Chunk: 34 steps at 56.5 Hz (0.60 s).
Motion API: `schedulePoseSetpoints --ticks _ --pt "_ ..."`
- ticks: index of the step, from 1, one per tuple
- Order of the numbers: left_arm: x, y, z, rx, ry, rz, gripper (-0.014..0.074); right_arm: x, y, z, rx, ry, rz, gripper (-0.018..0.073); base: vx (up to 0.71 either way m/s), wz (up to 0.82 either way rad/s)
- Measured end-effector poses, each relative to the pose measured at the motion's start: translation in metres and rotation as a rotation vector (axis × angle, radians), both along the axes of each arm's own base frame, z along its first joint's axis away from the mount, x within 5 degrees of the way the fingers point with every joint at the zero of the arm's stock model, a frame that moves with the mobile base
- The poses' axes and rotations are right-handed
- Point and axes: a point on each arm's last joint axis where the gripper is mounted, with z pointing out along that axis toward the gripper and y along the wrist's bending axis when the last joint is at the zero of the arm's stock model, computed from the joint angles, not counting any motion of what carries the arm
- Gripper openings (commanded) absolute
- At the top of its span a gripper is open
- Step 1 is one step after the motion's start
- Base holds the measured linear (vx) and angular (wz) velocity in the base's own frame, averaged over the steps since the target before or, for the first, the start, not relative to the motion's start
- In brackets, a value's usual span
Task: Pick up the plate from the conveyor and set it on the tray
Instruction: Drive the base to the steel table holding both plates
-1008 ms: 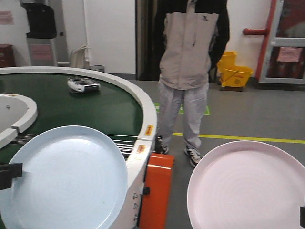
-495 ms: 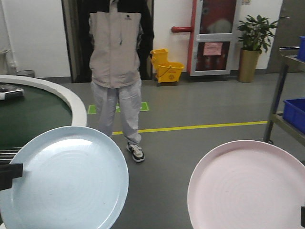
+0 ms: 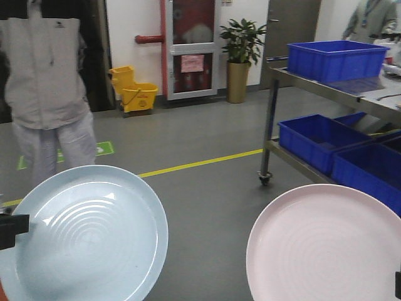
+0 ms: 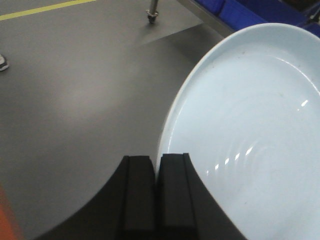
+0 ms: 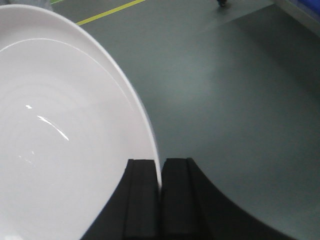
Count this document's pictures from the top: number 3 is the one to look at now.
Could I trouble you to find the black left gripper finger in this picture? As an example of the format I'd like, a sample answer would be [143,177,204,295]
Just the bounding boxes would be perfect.
[0,213,29,250]

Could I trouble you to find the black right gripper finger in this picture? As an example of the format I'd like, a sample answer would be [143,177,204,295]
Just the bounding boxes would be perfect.
[395,272,401,298]

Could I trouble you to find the pink plate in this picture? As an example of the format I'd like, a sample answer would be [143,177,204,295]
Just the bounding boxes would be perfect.
[246,184,400,300]

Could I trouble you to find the light blue plate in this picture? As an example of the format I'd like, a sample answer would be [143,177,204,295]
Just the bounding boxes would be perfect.
[1,165,169,300]

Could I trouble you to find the blue bin lower right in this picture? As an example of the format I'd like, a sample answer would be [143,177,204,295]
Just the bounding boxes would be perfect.
[331,143,400,216]

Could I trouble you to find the blue bin lower left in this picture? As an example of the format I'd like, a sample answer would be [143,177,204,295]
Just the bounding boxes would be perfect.
[278,114,372,176]

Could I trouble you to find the person in white jacket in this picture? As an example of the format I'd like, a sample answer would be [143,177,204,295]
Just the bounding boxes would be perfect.
[1,1,102,186]

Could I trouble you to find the yellow mop bucket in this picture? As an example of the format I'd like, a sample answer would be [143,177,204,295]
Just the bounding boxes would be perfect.
[108,65,158,115]

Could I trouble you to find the steel trolley table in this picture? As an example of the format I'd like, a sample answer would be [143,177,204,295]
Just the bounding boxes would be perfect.
[259,67,400,186]

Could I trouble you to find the blue bin on top shelf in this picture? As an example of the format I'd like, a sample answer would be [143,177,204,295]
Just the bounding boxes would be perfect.
[287,40,390,83]

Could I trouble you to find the person in green jacket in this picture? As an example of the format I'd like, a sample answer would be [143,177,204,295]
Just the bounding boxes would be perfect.
[341,0,398,44]

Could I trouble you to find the potted plant gold pot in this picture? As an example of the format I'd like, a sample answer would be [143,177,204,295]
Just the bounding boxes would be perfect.
[220,18,267,103]

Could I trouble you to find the fire hose cabinet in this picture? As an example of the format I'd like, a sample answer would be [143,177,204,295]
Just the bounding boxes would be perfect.
[160,1,220,101]

